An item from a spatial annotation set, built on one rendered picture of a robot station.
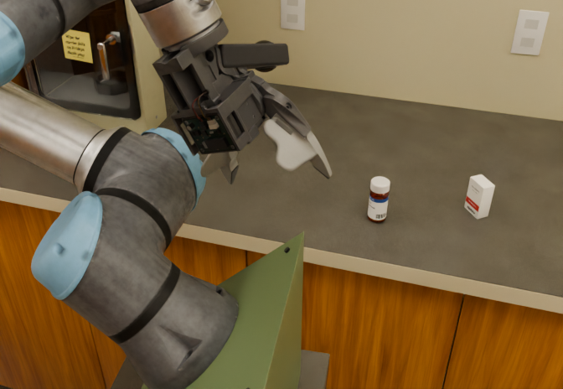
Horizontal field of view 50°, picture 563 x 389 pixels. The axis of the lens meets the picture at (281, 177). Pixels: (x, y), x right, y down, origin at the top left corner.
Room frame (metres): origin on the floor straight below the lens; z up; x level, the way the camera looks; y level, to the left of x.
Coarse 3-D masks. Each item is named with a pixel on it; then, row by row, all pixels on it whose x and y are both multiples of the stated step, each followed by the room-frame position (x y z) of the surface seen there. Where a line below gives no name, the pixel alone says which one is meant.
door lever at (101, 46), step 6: (108, 36) 1.35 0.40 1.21; (114, 36) 1.34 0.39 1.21; (102, 42) 1.31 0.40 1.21; (108, 42) 1.32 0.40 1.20; (114, 42) 1.34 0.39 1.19; (102, 48) 1.30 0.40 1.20; (102, 54) 1.30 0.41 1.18; (102, 60) 1.30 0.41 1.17; (108, 60) 1.31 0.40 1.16; (102, 66) 1.30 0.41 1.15; (108, 66) 1.31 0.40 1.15; (102, 72) 1.30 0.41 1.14; (108, 72) 1.30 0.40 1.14; (108, 78) 1.30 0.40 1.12
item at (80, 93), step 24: (120, 0) 1.34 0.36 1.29; (96, 24) 1.36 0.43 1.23; (120, 24) 1.34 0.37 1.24; (48, 48) 1.40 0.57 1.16; (96, 48) 1.36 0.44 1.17; (120, 48) 1.34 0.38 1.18; (48, 72) 1.41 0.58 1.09; (72, 72) 1.39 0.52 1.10; (96, 72) 1.36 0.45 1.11; (120, 72) 1.35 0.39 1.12; (48, 96) 1.41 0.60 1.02; (72, 96) 1.39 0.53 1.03; (96, 96) 1.37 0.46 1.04; (120, 96) 1.35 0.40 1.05
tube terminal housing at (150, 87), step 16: (128, 0) 1.35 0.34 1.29; (128, 16) 1.35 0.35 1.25; (144, 32) 1.39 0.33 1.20; (144, 48) 1.38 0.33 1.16; (144, 64) 1.37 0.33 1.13; (144, 80) 1.36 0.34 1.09; (160, 80) 1.44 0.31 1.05; (144, 96) 1.35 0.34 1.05; (160, 96) 1.43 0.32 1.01; (80, 112) 1.40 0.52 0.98; (144, 112) 1.35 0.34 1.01; (160, 112) 1.42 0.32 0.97; (128, 128) 1.36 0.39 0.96; (144, 128) 1.35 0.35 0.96
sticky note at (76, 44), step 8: (72, 32) 1.38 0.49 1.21; (80, 32) 1.37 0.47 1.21; (64, 40) 1.39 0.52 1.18; (72, 40) 1.38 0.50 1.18; (80, 40) 1.37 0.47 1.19; (88, 40) 1.37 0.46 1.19; (64, 48) 1.39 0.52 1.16; (72, 48) 1.38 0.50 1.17; (80, 48) 1.37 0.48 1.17; (88, 48) 1.37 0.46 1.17; (72, 56) 1.38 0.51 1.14; (80, 56) 1.38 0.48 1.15; (88, 56) 1.37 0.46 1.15
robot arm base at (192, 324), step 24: (168, 288) 0.52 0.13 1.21; (192, 288) 0.54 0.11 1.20; (216, 288) 0.58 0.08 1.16; (144, 312) 0.49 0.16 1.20; (168, 312) 0.50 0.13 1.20; (192, 312) 0.50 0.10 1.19; (216, 312) 0.51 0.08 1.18; (120, 336) 0.48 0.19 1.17; (144, 336) 0.48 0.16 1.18; (168, 336) 0.48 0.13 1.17; (192, 336) 0.48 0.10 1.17; (216, 336) 0.49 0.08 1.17; (144, 360) 0.47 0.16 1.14; (168, 360) 0.46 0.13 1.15; (192, 360) 0.46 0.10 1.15; (168, 384) 0.45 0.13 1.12
